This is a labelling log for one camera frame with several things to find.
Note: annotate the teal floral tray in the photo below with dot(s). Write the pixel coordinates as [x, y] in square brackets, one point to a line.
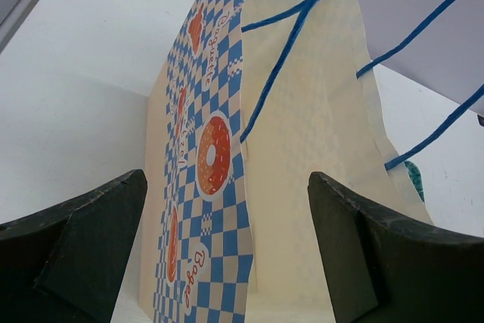
[415, 177]

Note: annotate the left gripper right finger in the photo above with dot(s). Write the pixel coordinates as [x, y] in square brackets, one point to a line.
[383, 266]

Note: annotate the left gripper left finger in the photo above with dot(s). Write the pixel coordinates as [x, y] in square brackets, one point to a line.
[66, 263]

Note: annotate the blue checkered paper bag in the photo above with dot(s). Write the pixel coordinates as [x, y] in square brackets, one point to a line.
[253, 97]

